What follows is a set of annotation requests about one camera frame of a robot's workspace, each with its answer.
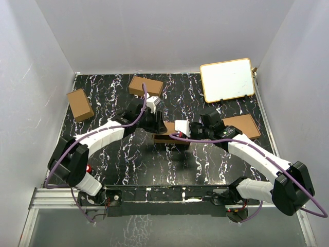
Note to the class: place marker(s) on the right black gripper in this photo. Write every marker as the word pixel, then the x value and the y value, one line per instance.
pixel 192 125

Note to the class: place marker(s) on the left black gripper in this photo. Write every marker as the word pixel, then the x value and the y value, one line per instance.
pixel 157 126

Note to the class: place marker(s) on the folded cardboard box back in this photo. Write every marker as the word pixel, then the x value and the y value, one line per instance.
pixel 154 87

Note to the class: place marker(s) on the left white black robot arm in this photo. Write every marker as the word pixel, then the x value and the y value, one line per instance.
pixel 69 161

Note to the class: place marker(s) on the red emergency stop button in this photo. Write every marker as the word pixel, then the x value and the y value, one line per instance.
pixel 89 168

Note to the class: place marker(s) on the yellow framed whiteboard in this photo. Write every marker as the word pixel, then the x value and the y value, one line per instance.
pixel 227 80

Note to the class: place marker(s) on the small cardboard box left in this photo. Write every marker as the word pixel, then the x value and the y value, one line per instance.
pixel 80 105

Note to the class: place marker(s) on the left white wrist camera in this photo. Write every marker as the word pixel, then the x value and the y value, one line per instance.
pixel 152 103

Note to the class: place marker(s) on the flat cardboard stack right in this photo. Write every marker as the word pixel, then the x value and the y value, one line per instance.
pixel 246 124

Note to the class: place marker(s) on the black base bar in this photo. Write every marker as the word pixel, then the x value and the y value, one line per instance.
pixel 162 200

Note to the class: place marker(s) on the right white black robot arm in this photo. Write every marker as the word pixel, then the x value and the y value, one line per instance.
pixel 288 185

